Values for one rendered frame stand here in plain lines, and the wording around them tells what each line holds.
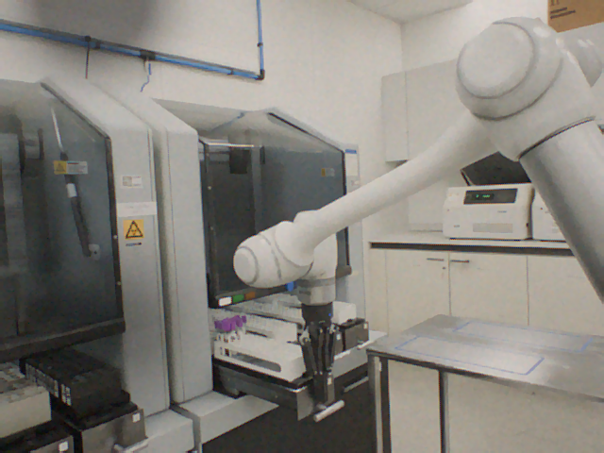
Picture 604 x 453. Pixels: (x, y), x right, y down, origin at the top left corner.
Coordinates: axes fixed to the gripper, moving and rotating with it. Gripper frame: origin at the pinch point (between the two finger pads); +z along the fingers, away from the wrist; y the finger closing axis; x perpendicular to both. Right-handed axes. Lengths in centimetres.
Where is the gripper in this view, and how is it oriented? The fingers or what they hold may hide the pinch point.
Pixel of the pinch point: (321, 386)
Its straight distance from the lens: 119.7
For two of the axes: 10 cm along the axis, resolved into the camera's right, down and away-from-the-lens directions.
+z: 0.5, 10.0, 0.5
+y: -6.9, 0.7, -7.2
